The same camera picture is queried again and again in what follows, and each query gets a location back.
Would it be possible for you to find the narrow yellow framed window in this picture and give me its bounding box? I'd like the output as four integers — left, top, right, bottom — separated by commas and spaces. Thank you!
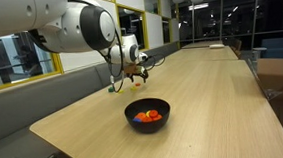
157, 0, 175, 46

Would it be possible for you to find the blue sofa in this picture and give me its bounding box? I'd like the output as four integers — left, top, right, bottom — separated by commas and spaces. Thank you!
260, 37, 283, 62

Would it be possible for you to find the brown wooden chair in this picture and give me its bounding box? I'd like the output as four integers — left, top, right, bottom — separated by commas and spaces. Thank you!
232, 39, 244, 59

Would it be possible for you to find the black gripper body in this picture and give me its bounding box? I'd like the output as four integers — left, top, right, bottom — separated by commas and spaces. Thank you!
126, 70, 149, 80

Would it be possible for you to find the ceiling light strip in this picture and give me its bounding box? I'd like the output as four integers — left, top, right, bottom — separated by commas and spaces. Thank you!
187, 2, 210, 12

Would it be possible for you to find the large wooden table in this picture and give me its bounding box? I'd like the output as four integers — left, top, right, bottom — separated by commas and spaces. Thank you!
161, 44, 240, 67

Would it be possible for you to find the grey round stool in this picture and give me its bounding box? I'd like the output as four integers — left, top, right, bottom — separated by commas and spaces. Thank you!
252, 46, 268, 61

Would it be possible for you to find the small wooden table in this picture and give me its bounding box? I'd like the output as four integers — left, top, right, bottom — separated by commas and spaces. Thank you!
180, 39, 225, 50

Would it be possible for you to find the white plate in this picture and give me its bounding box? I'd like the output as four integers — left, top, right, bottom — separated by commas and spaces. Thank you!
208, 43, 226, 50

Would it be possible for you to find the medium yellow framed window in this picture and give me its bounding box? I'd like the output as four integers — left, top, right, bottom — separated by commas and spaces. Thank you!
115, 2, 150, 55

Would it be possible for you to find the black bowl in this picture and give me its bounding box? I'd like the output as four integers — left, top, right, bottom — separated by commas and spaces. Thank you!
123, 96, 173, 136

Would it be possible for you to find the open cardboard box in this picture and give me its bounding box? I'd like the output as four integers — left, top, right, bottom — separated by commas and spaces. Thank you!
253, 56, 283, 103

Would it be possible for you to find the large yellow framed window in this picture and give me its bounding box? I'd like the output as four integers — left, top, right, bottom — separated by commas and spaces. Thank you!
0, 29, 65, 94

